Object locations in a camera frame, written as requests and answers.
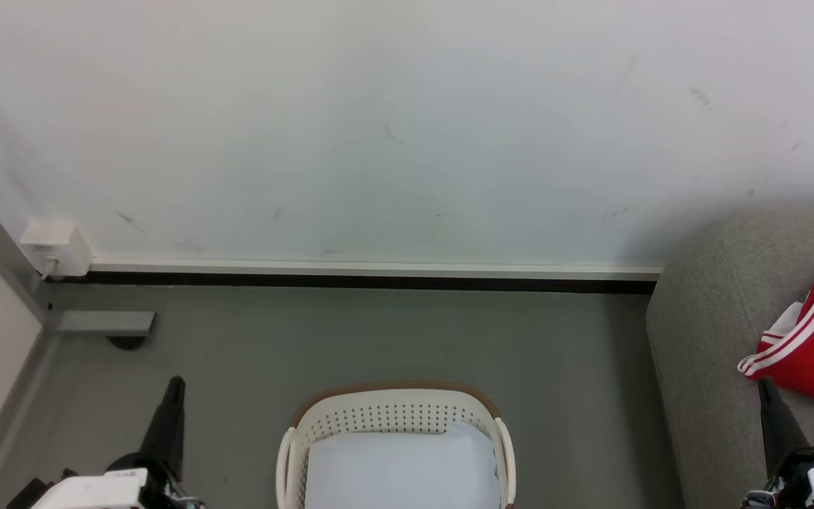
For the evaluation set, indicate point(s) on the black round partition foot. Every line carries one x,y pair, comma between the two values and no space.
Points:
126,343

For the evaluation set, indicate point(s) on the pale blue-white cloth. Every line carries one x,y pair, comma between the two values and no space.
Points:
400,470

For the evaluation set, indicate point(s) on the white wall socket box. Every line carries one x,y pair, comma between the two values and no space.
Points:
57,247

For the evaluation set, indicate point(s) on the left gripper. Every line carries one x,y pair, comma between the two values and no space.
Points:
96,491

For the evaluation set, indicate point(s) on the grey fabric sofa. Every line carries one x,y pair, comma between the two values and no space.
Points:
718,353

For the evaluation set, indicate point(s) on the white and black baseboard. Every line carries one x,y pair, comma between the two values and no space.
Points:
379,274

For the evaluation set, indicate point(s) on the cream perforated laundry basket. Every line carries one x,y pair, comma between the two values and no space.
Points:
393,410

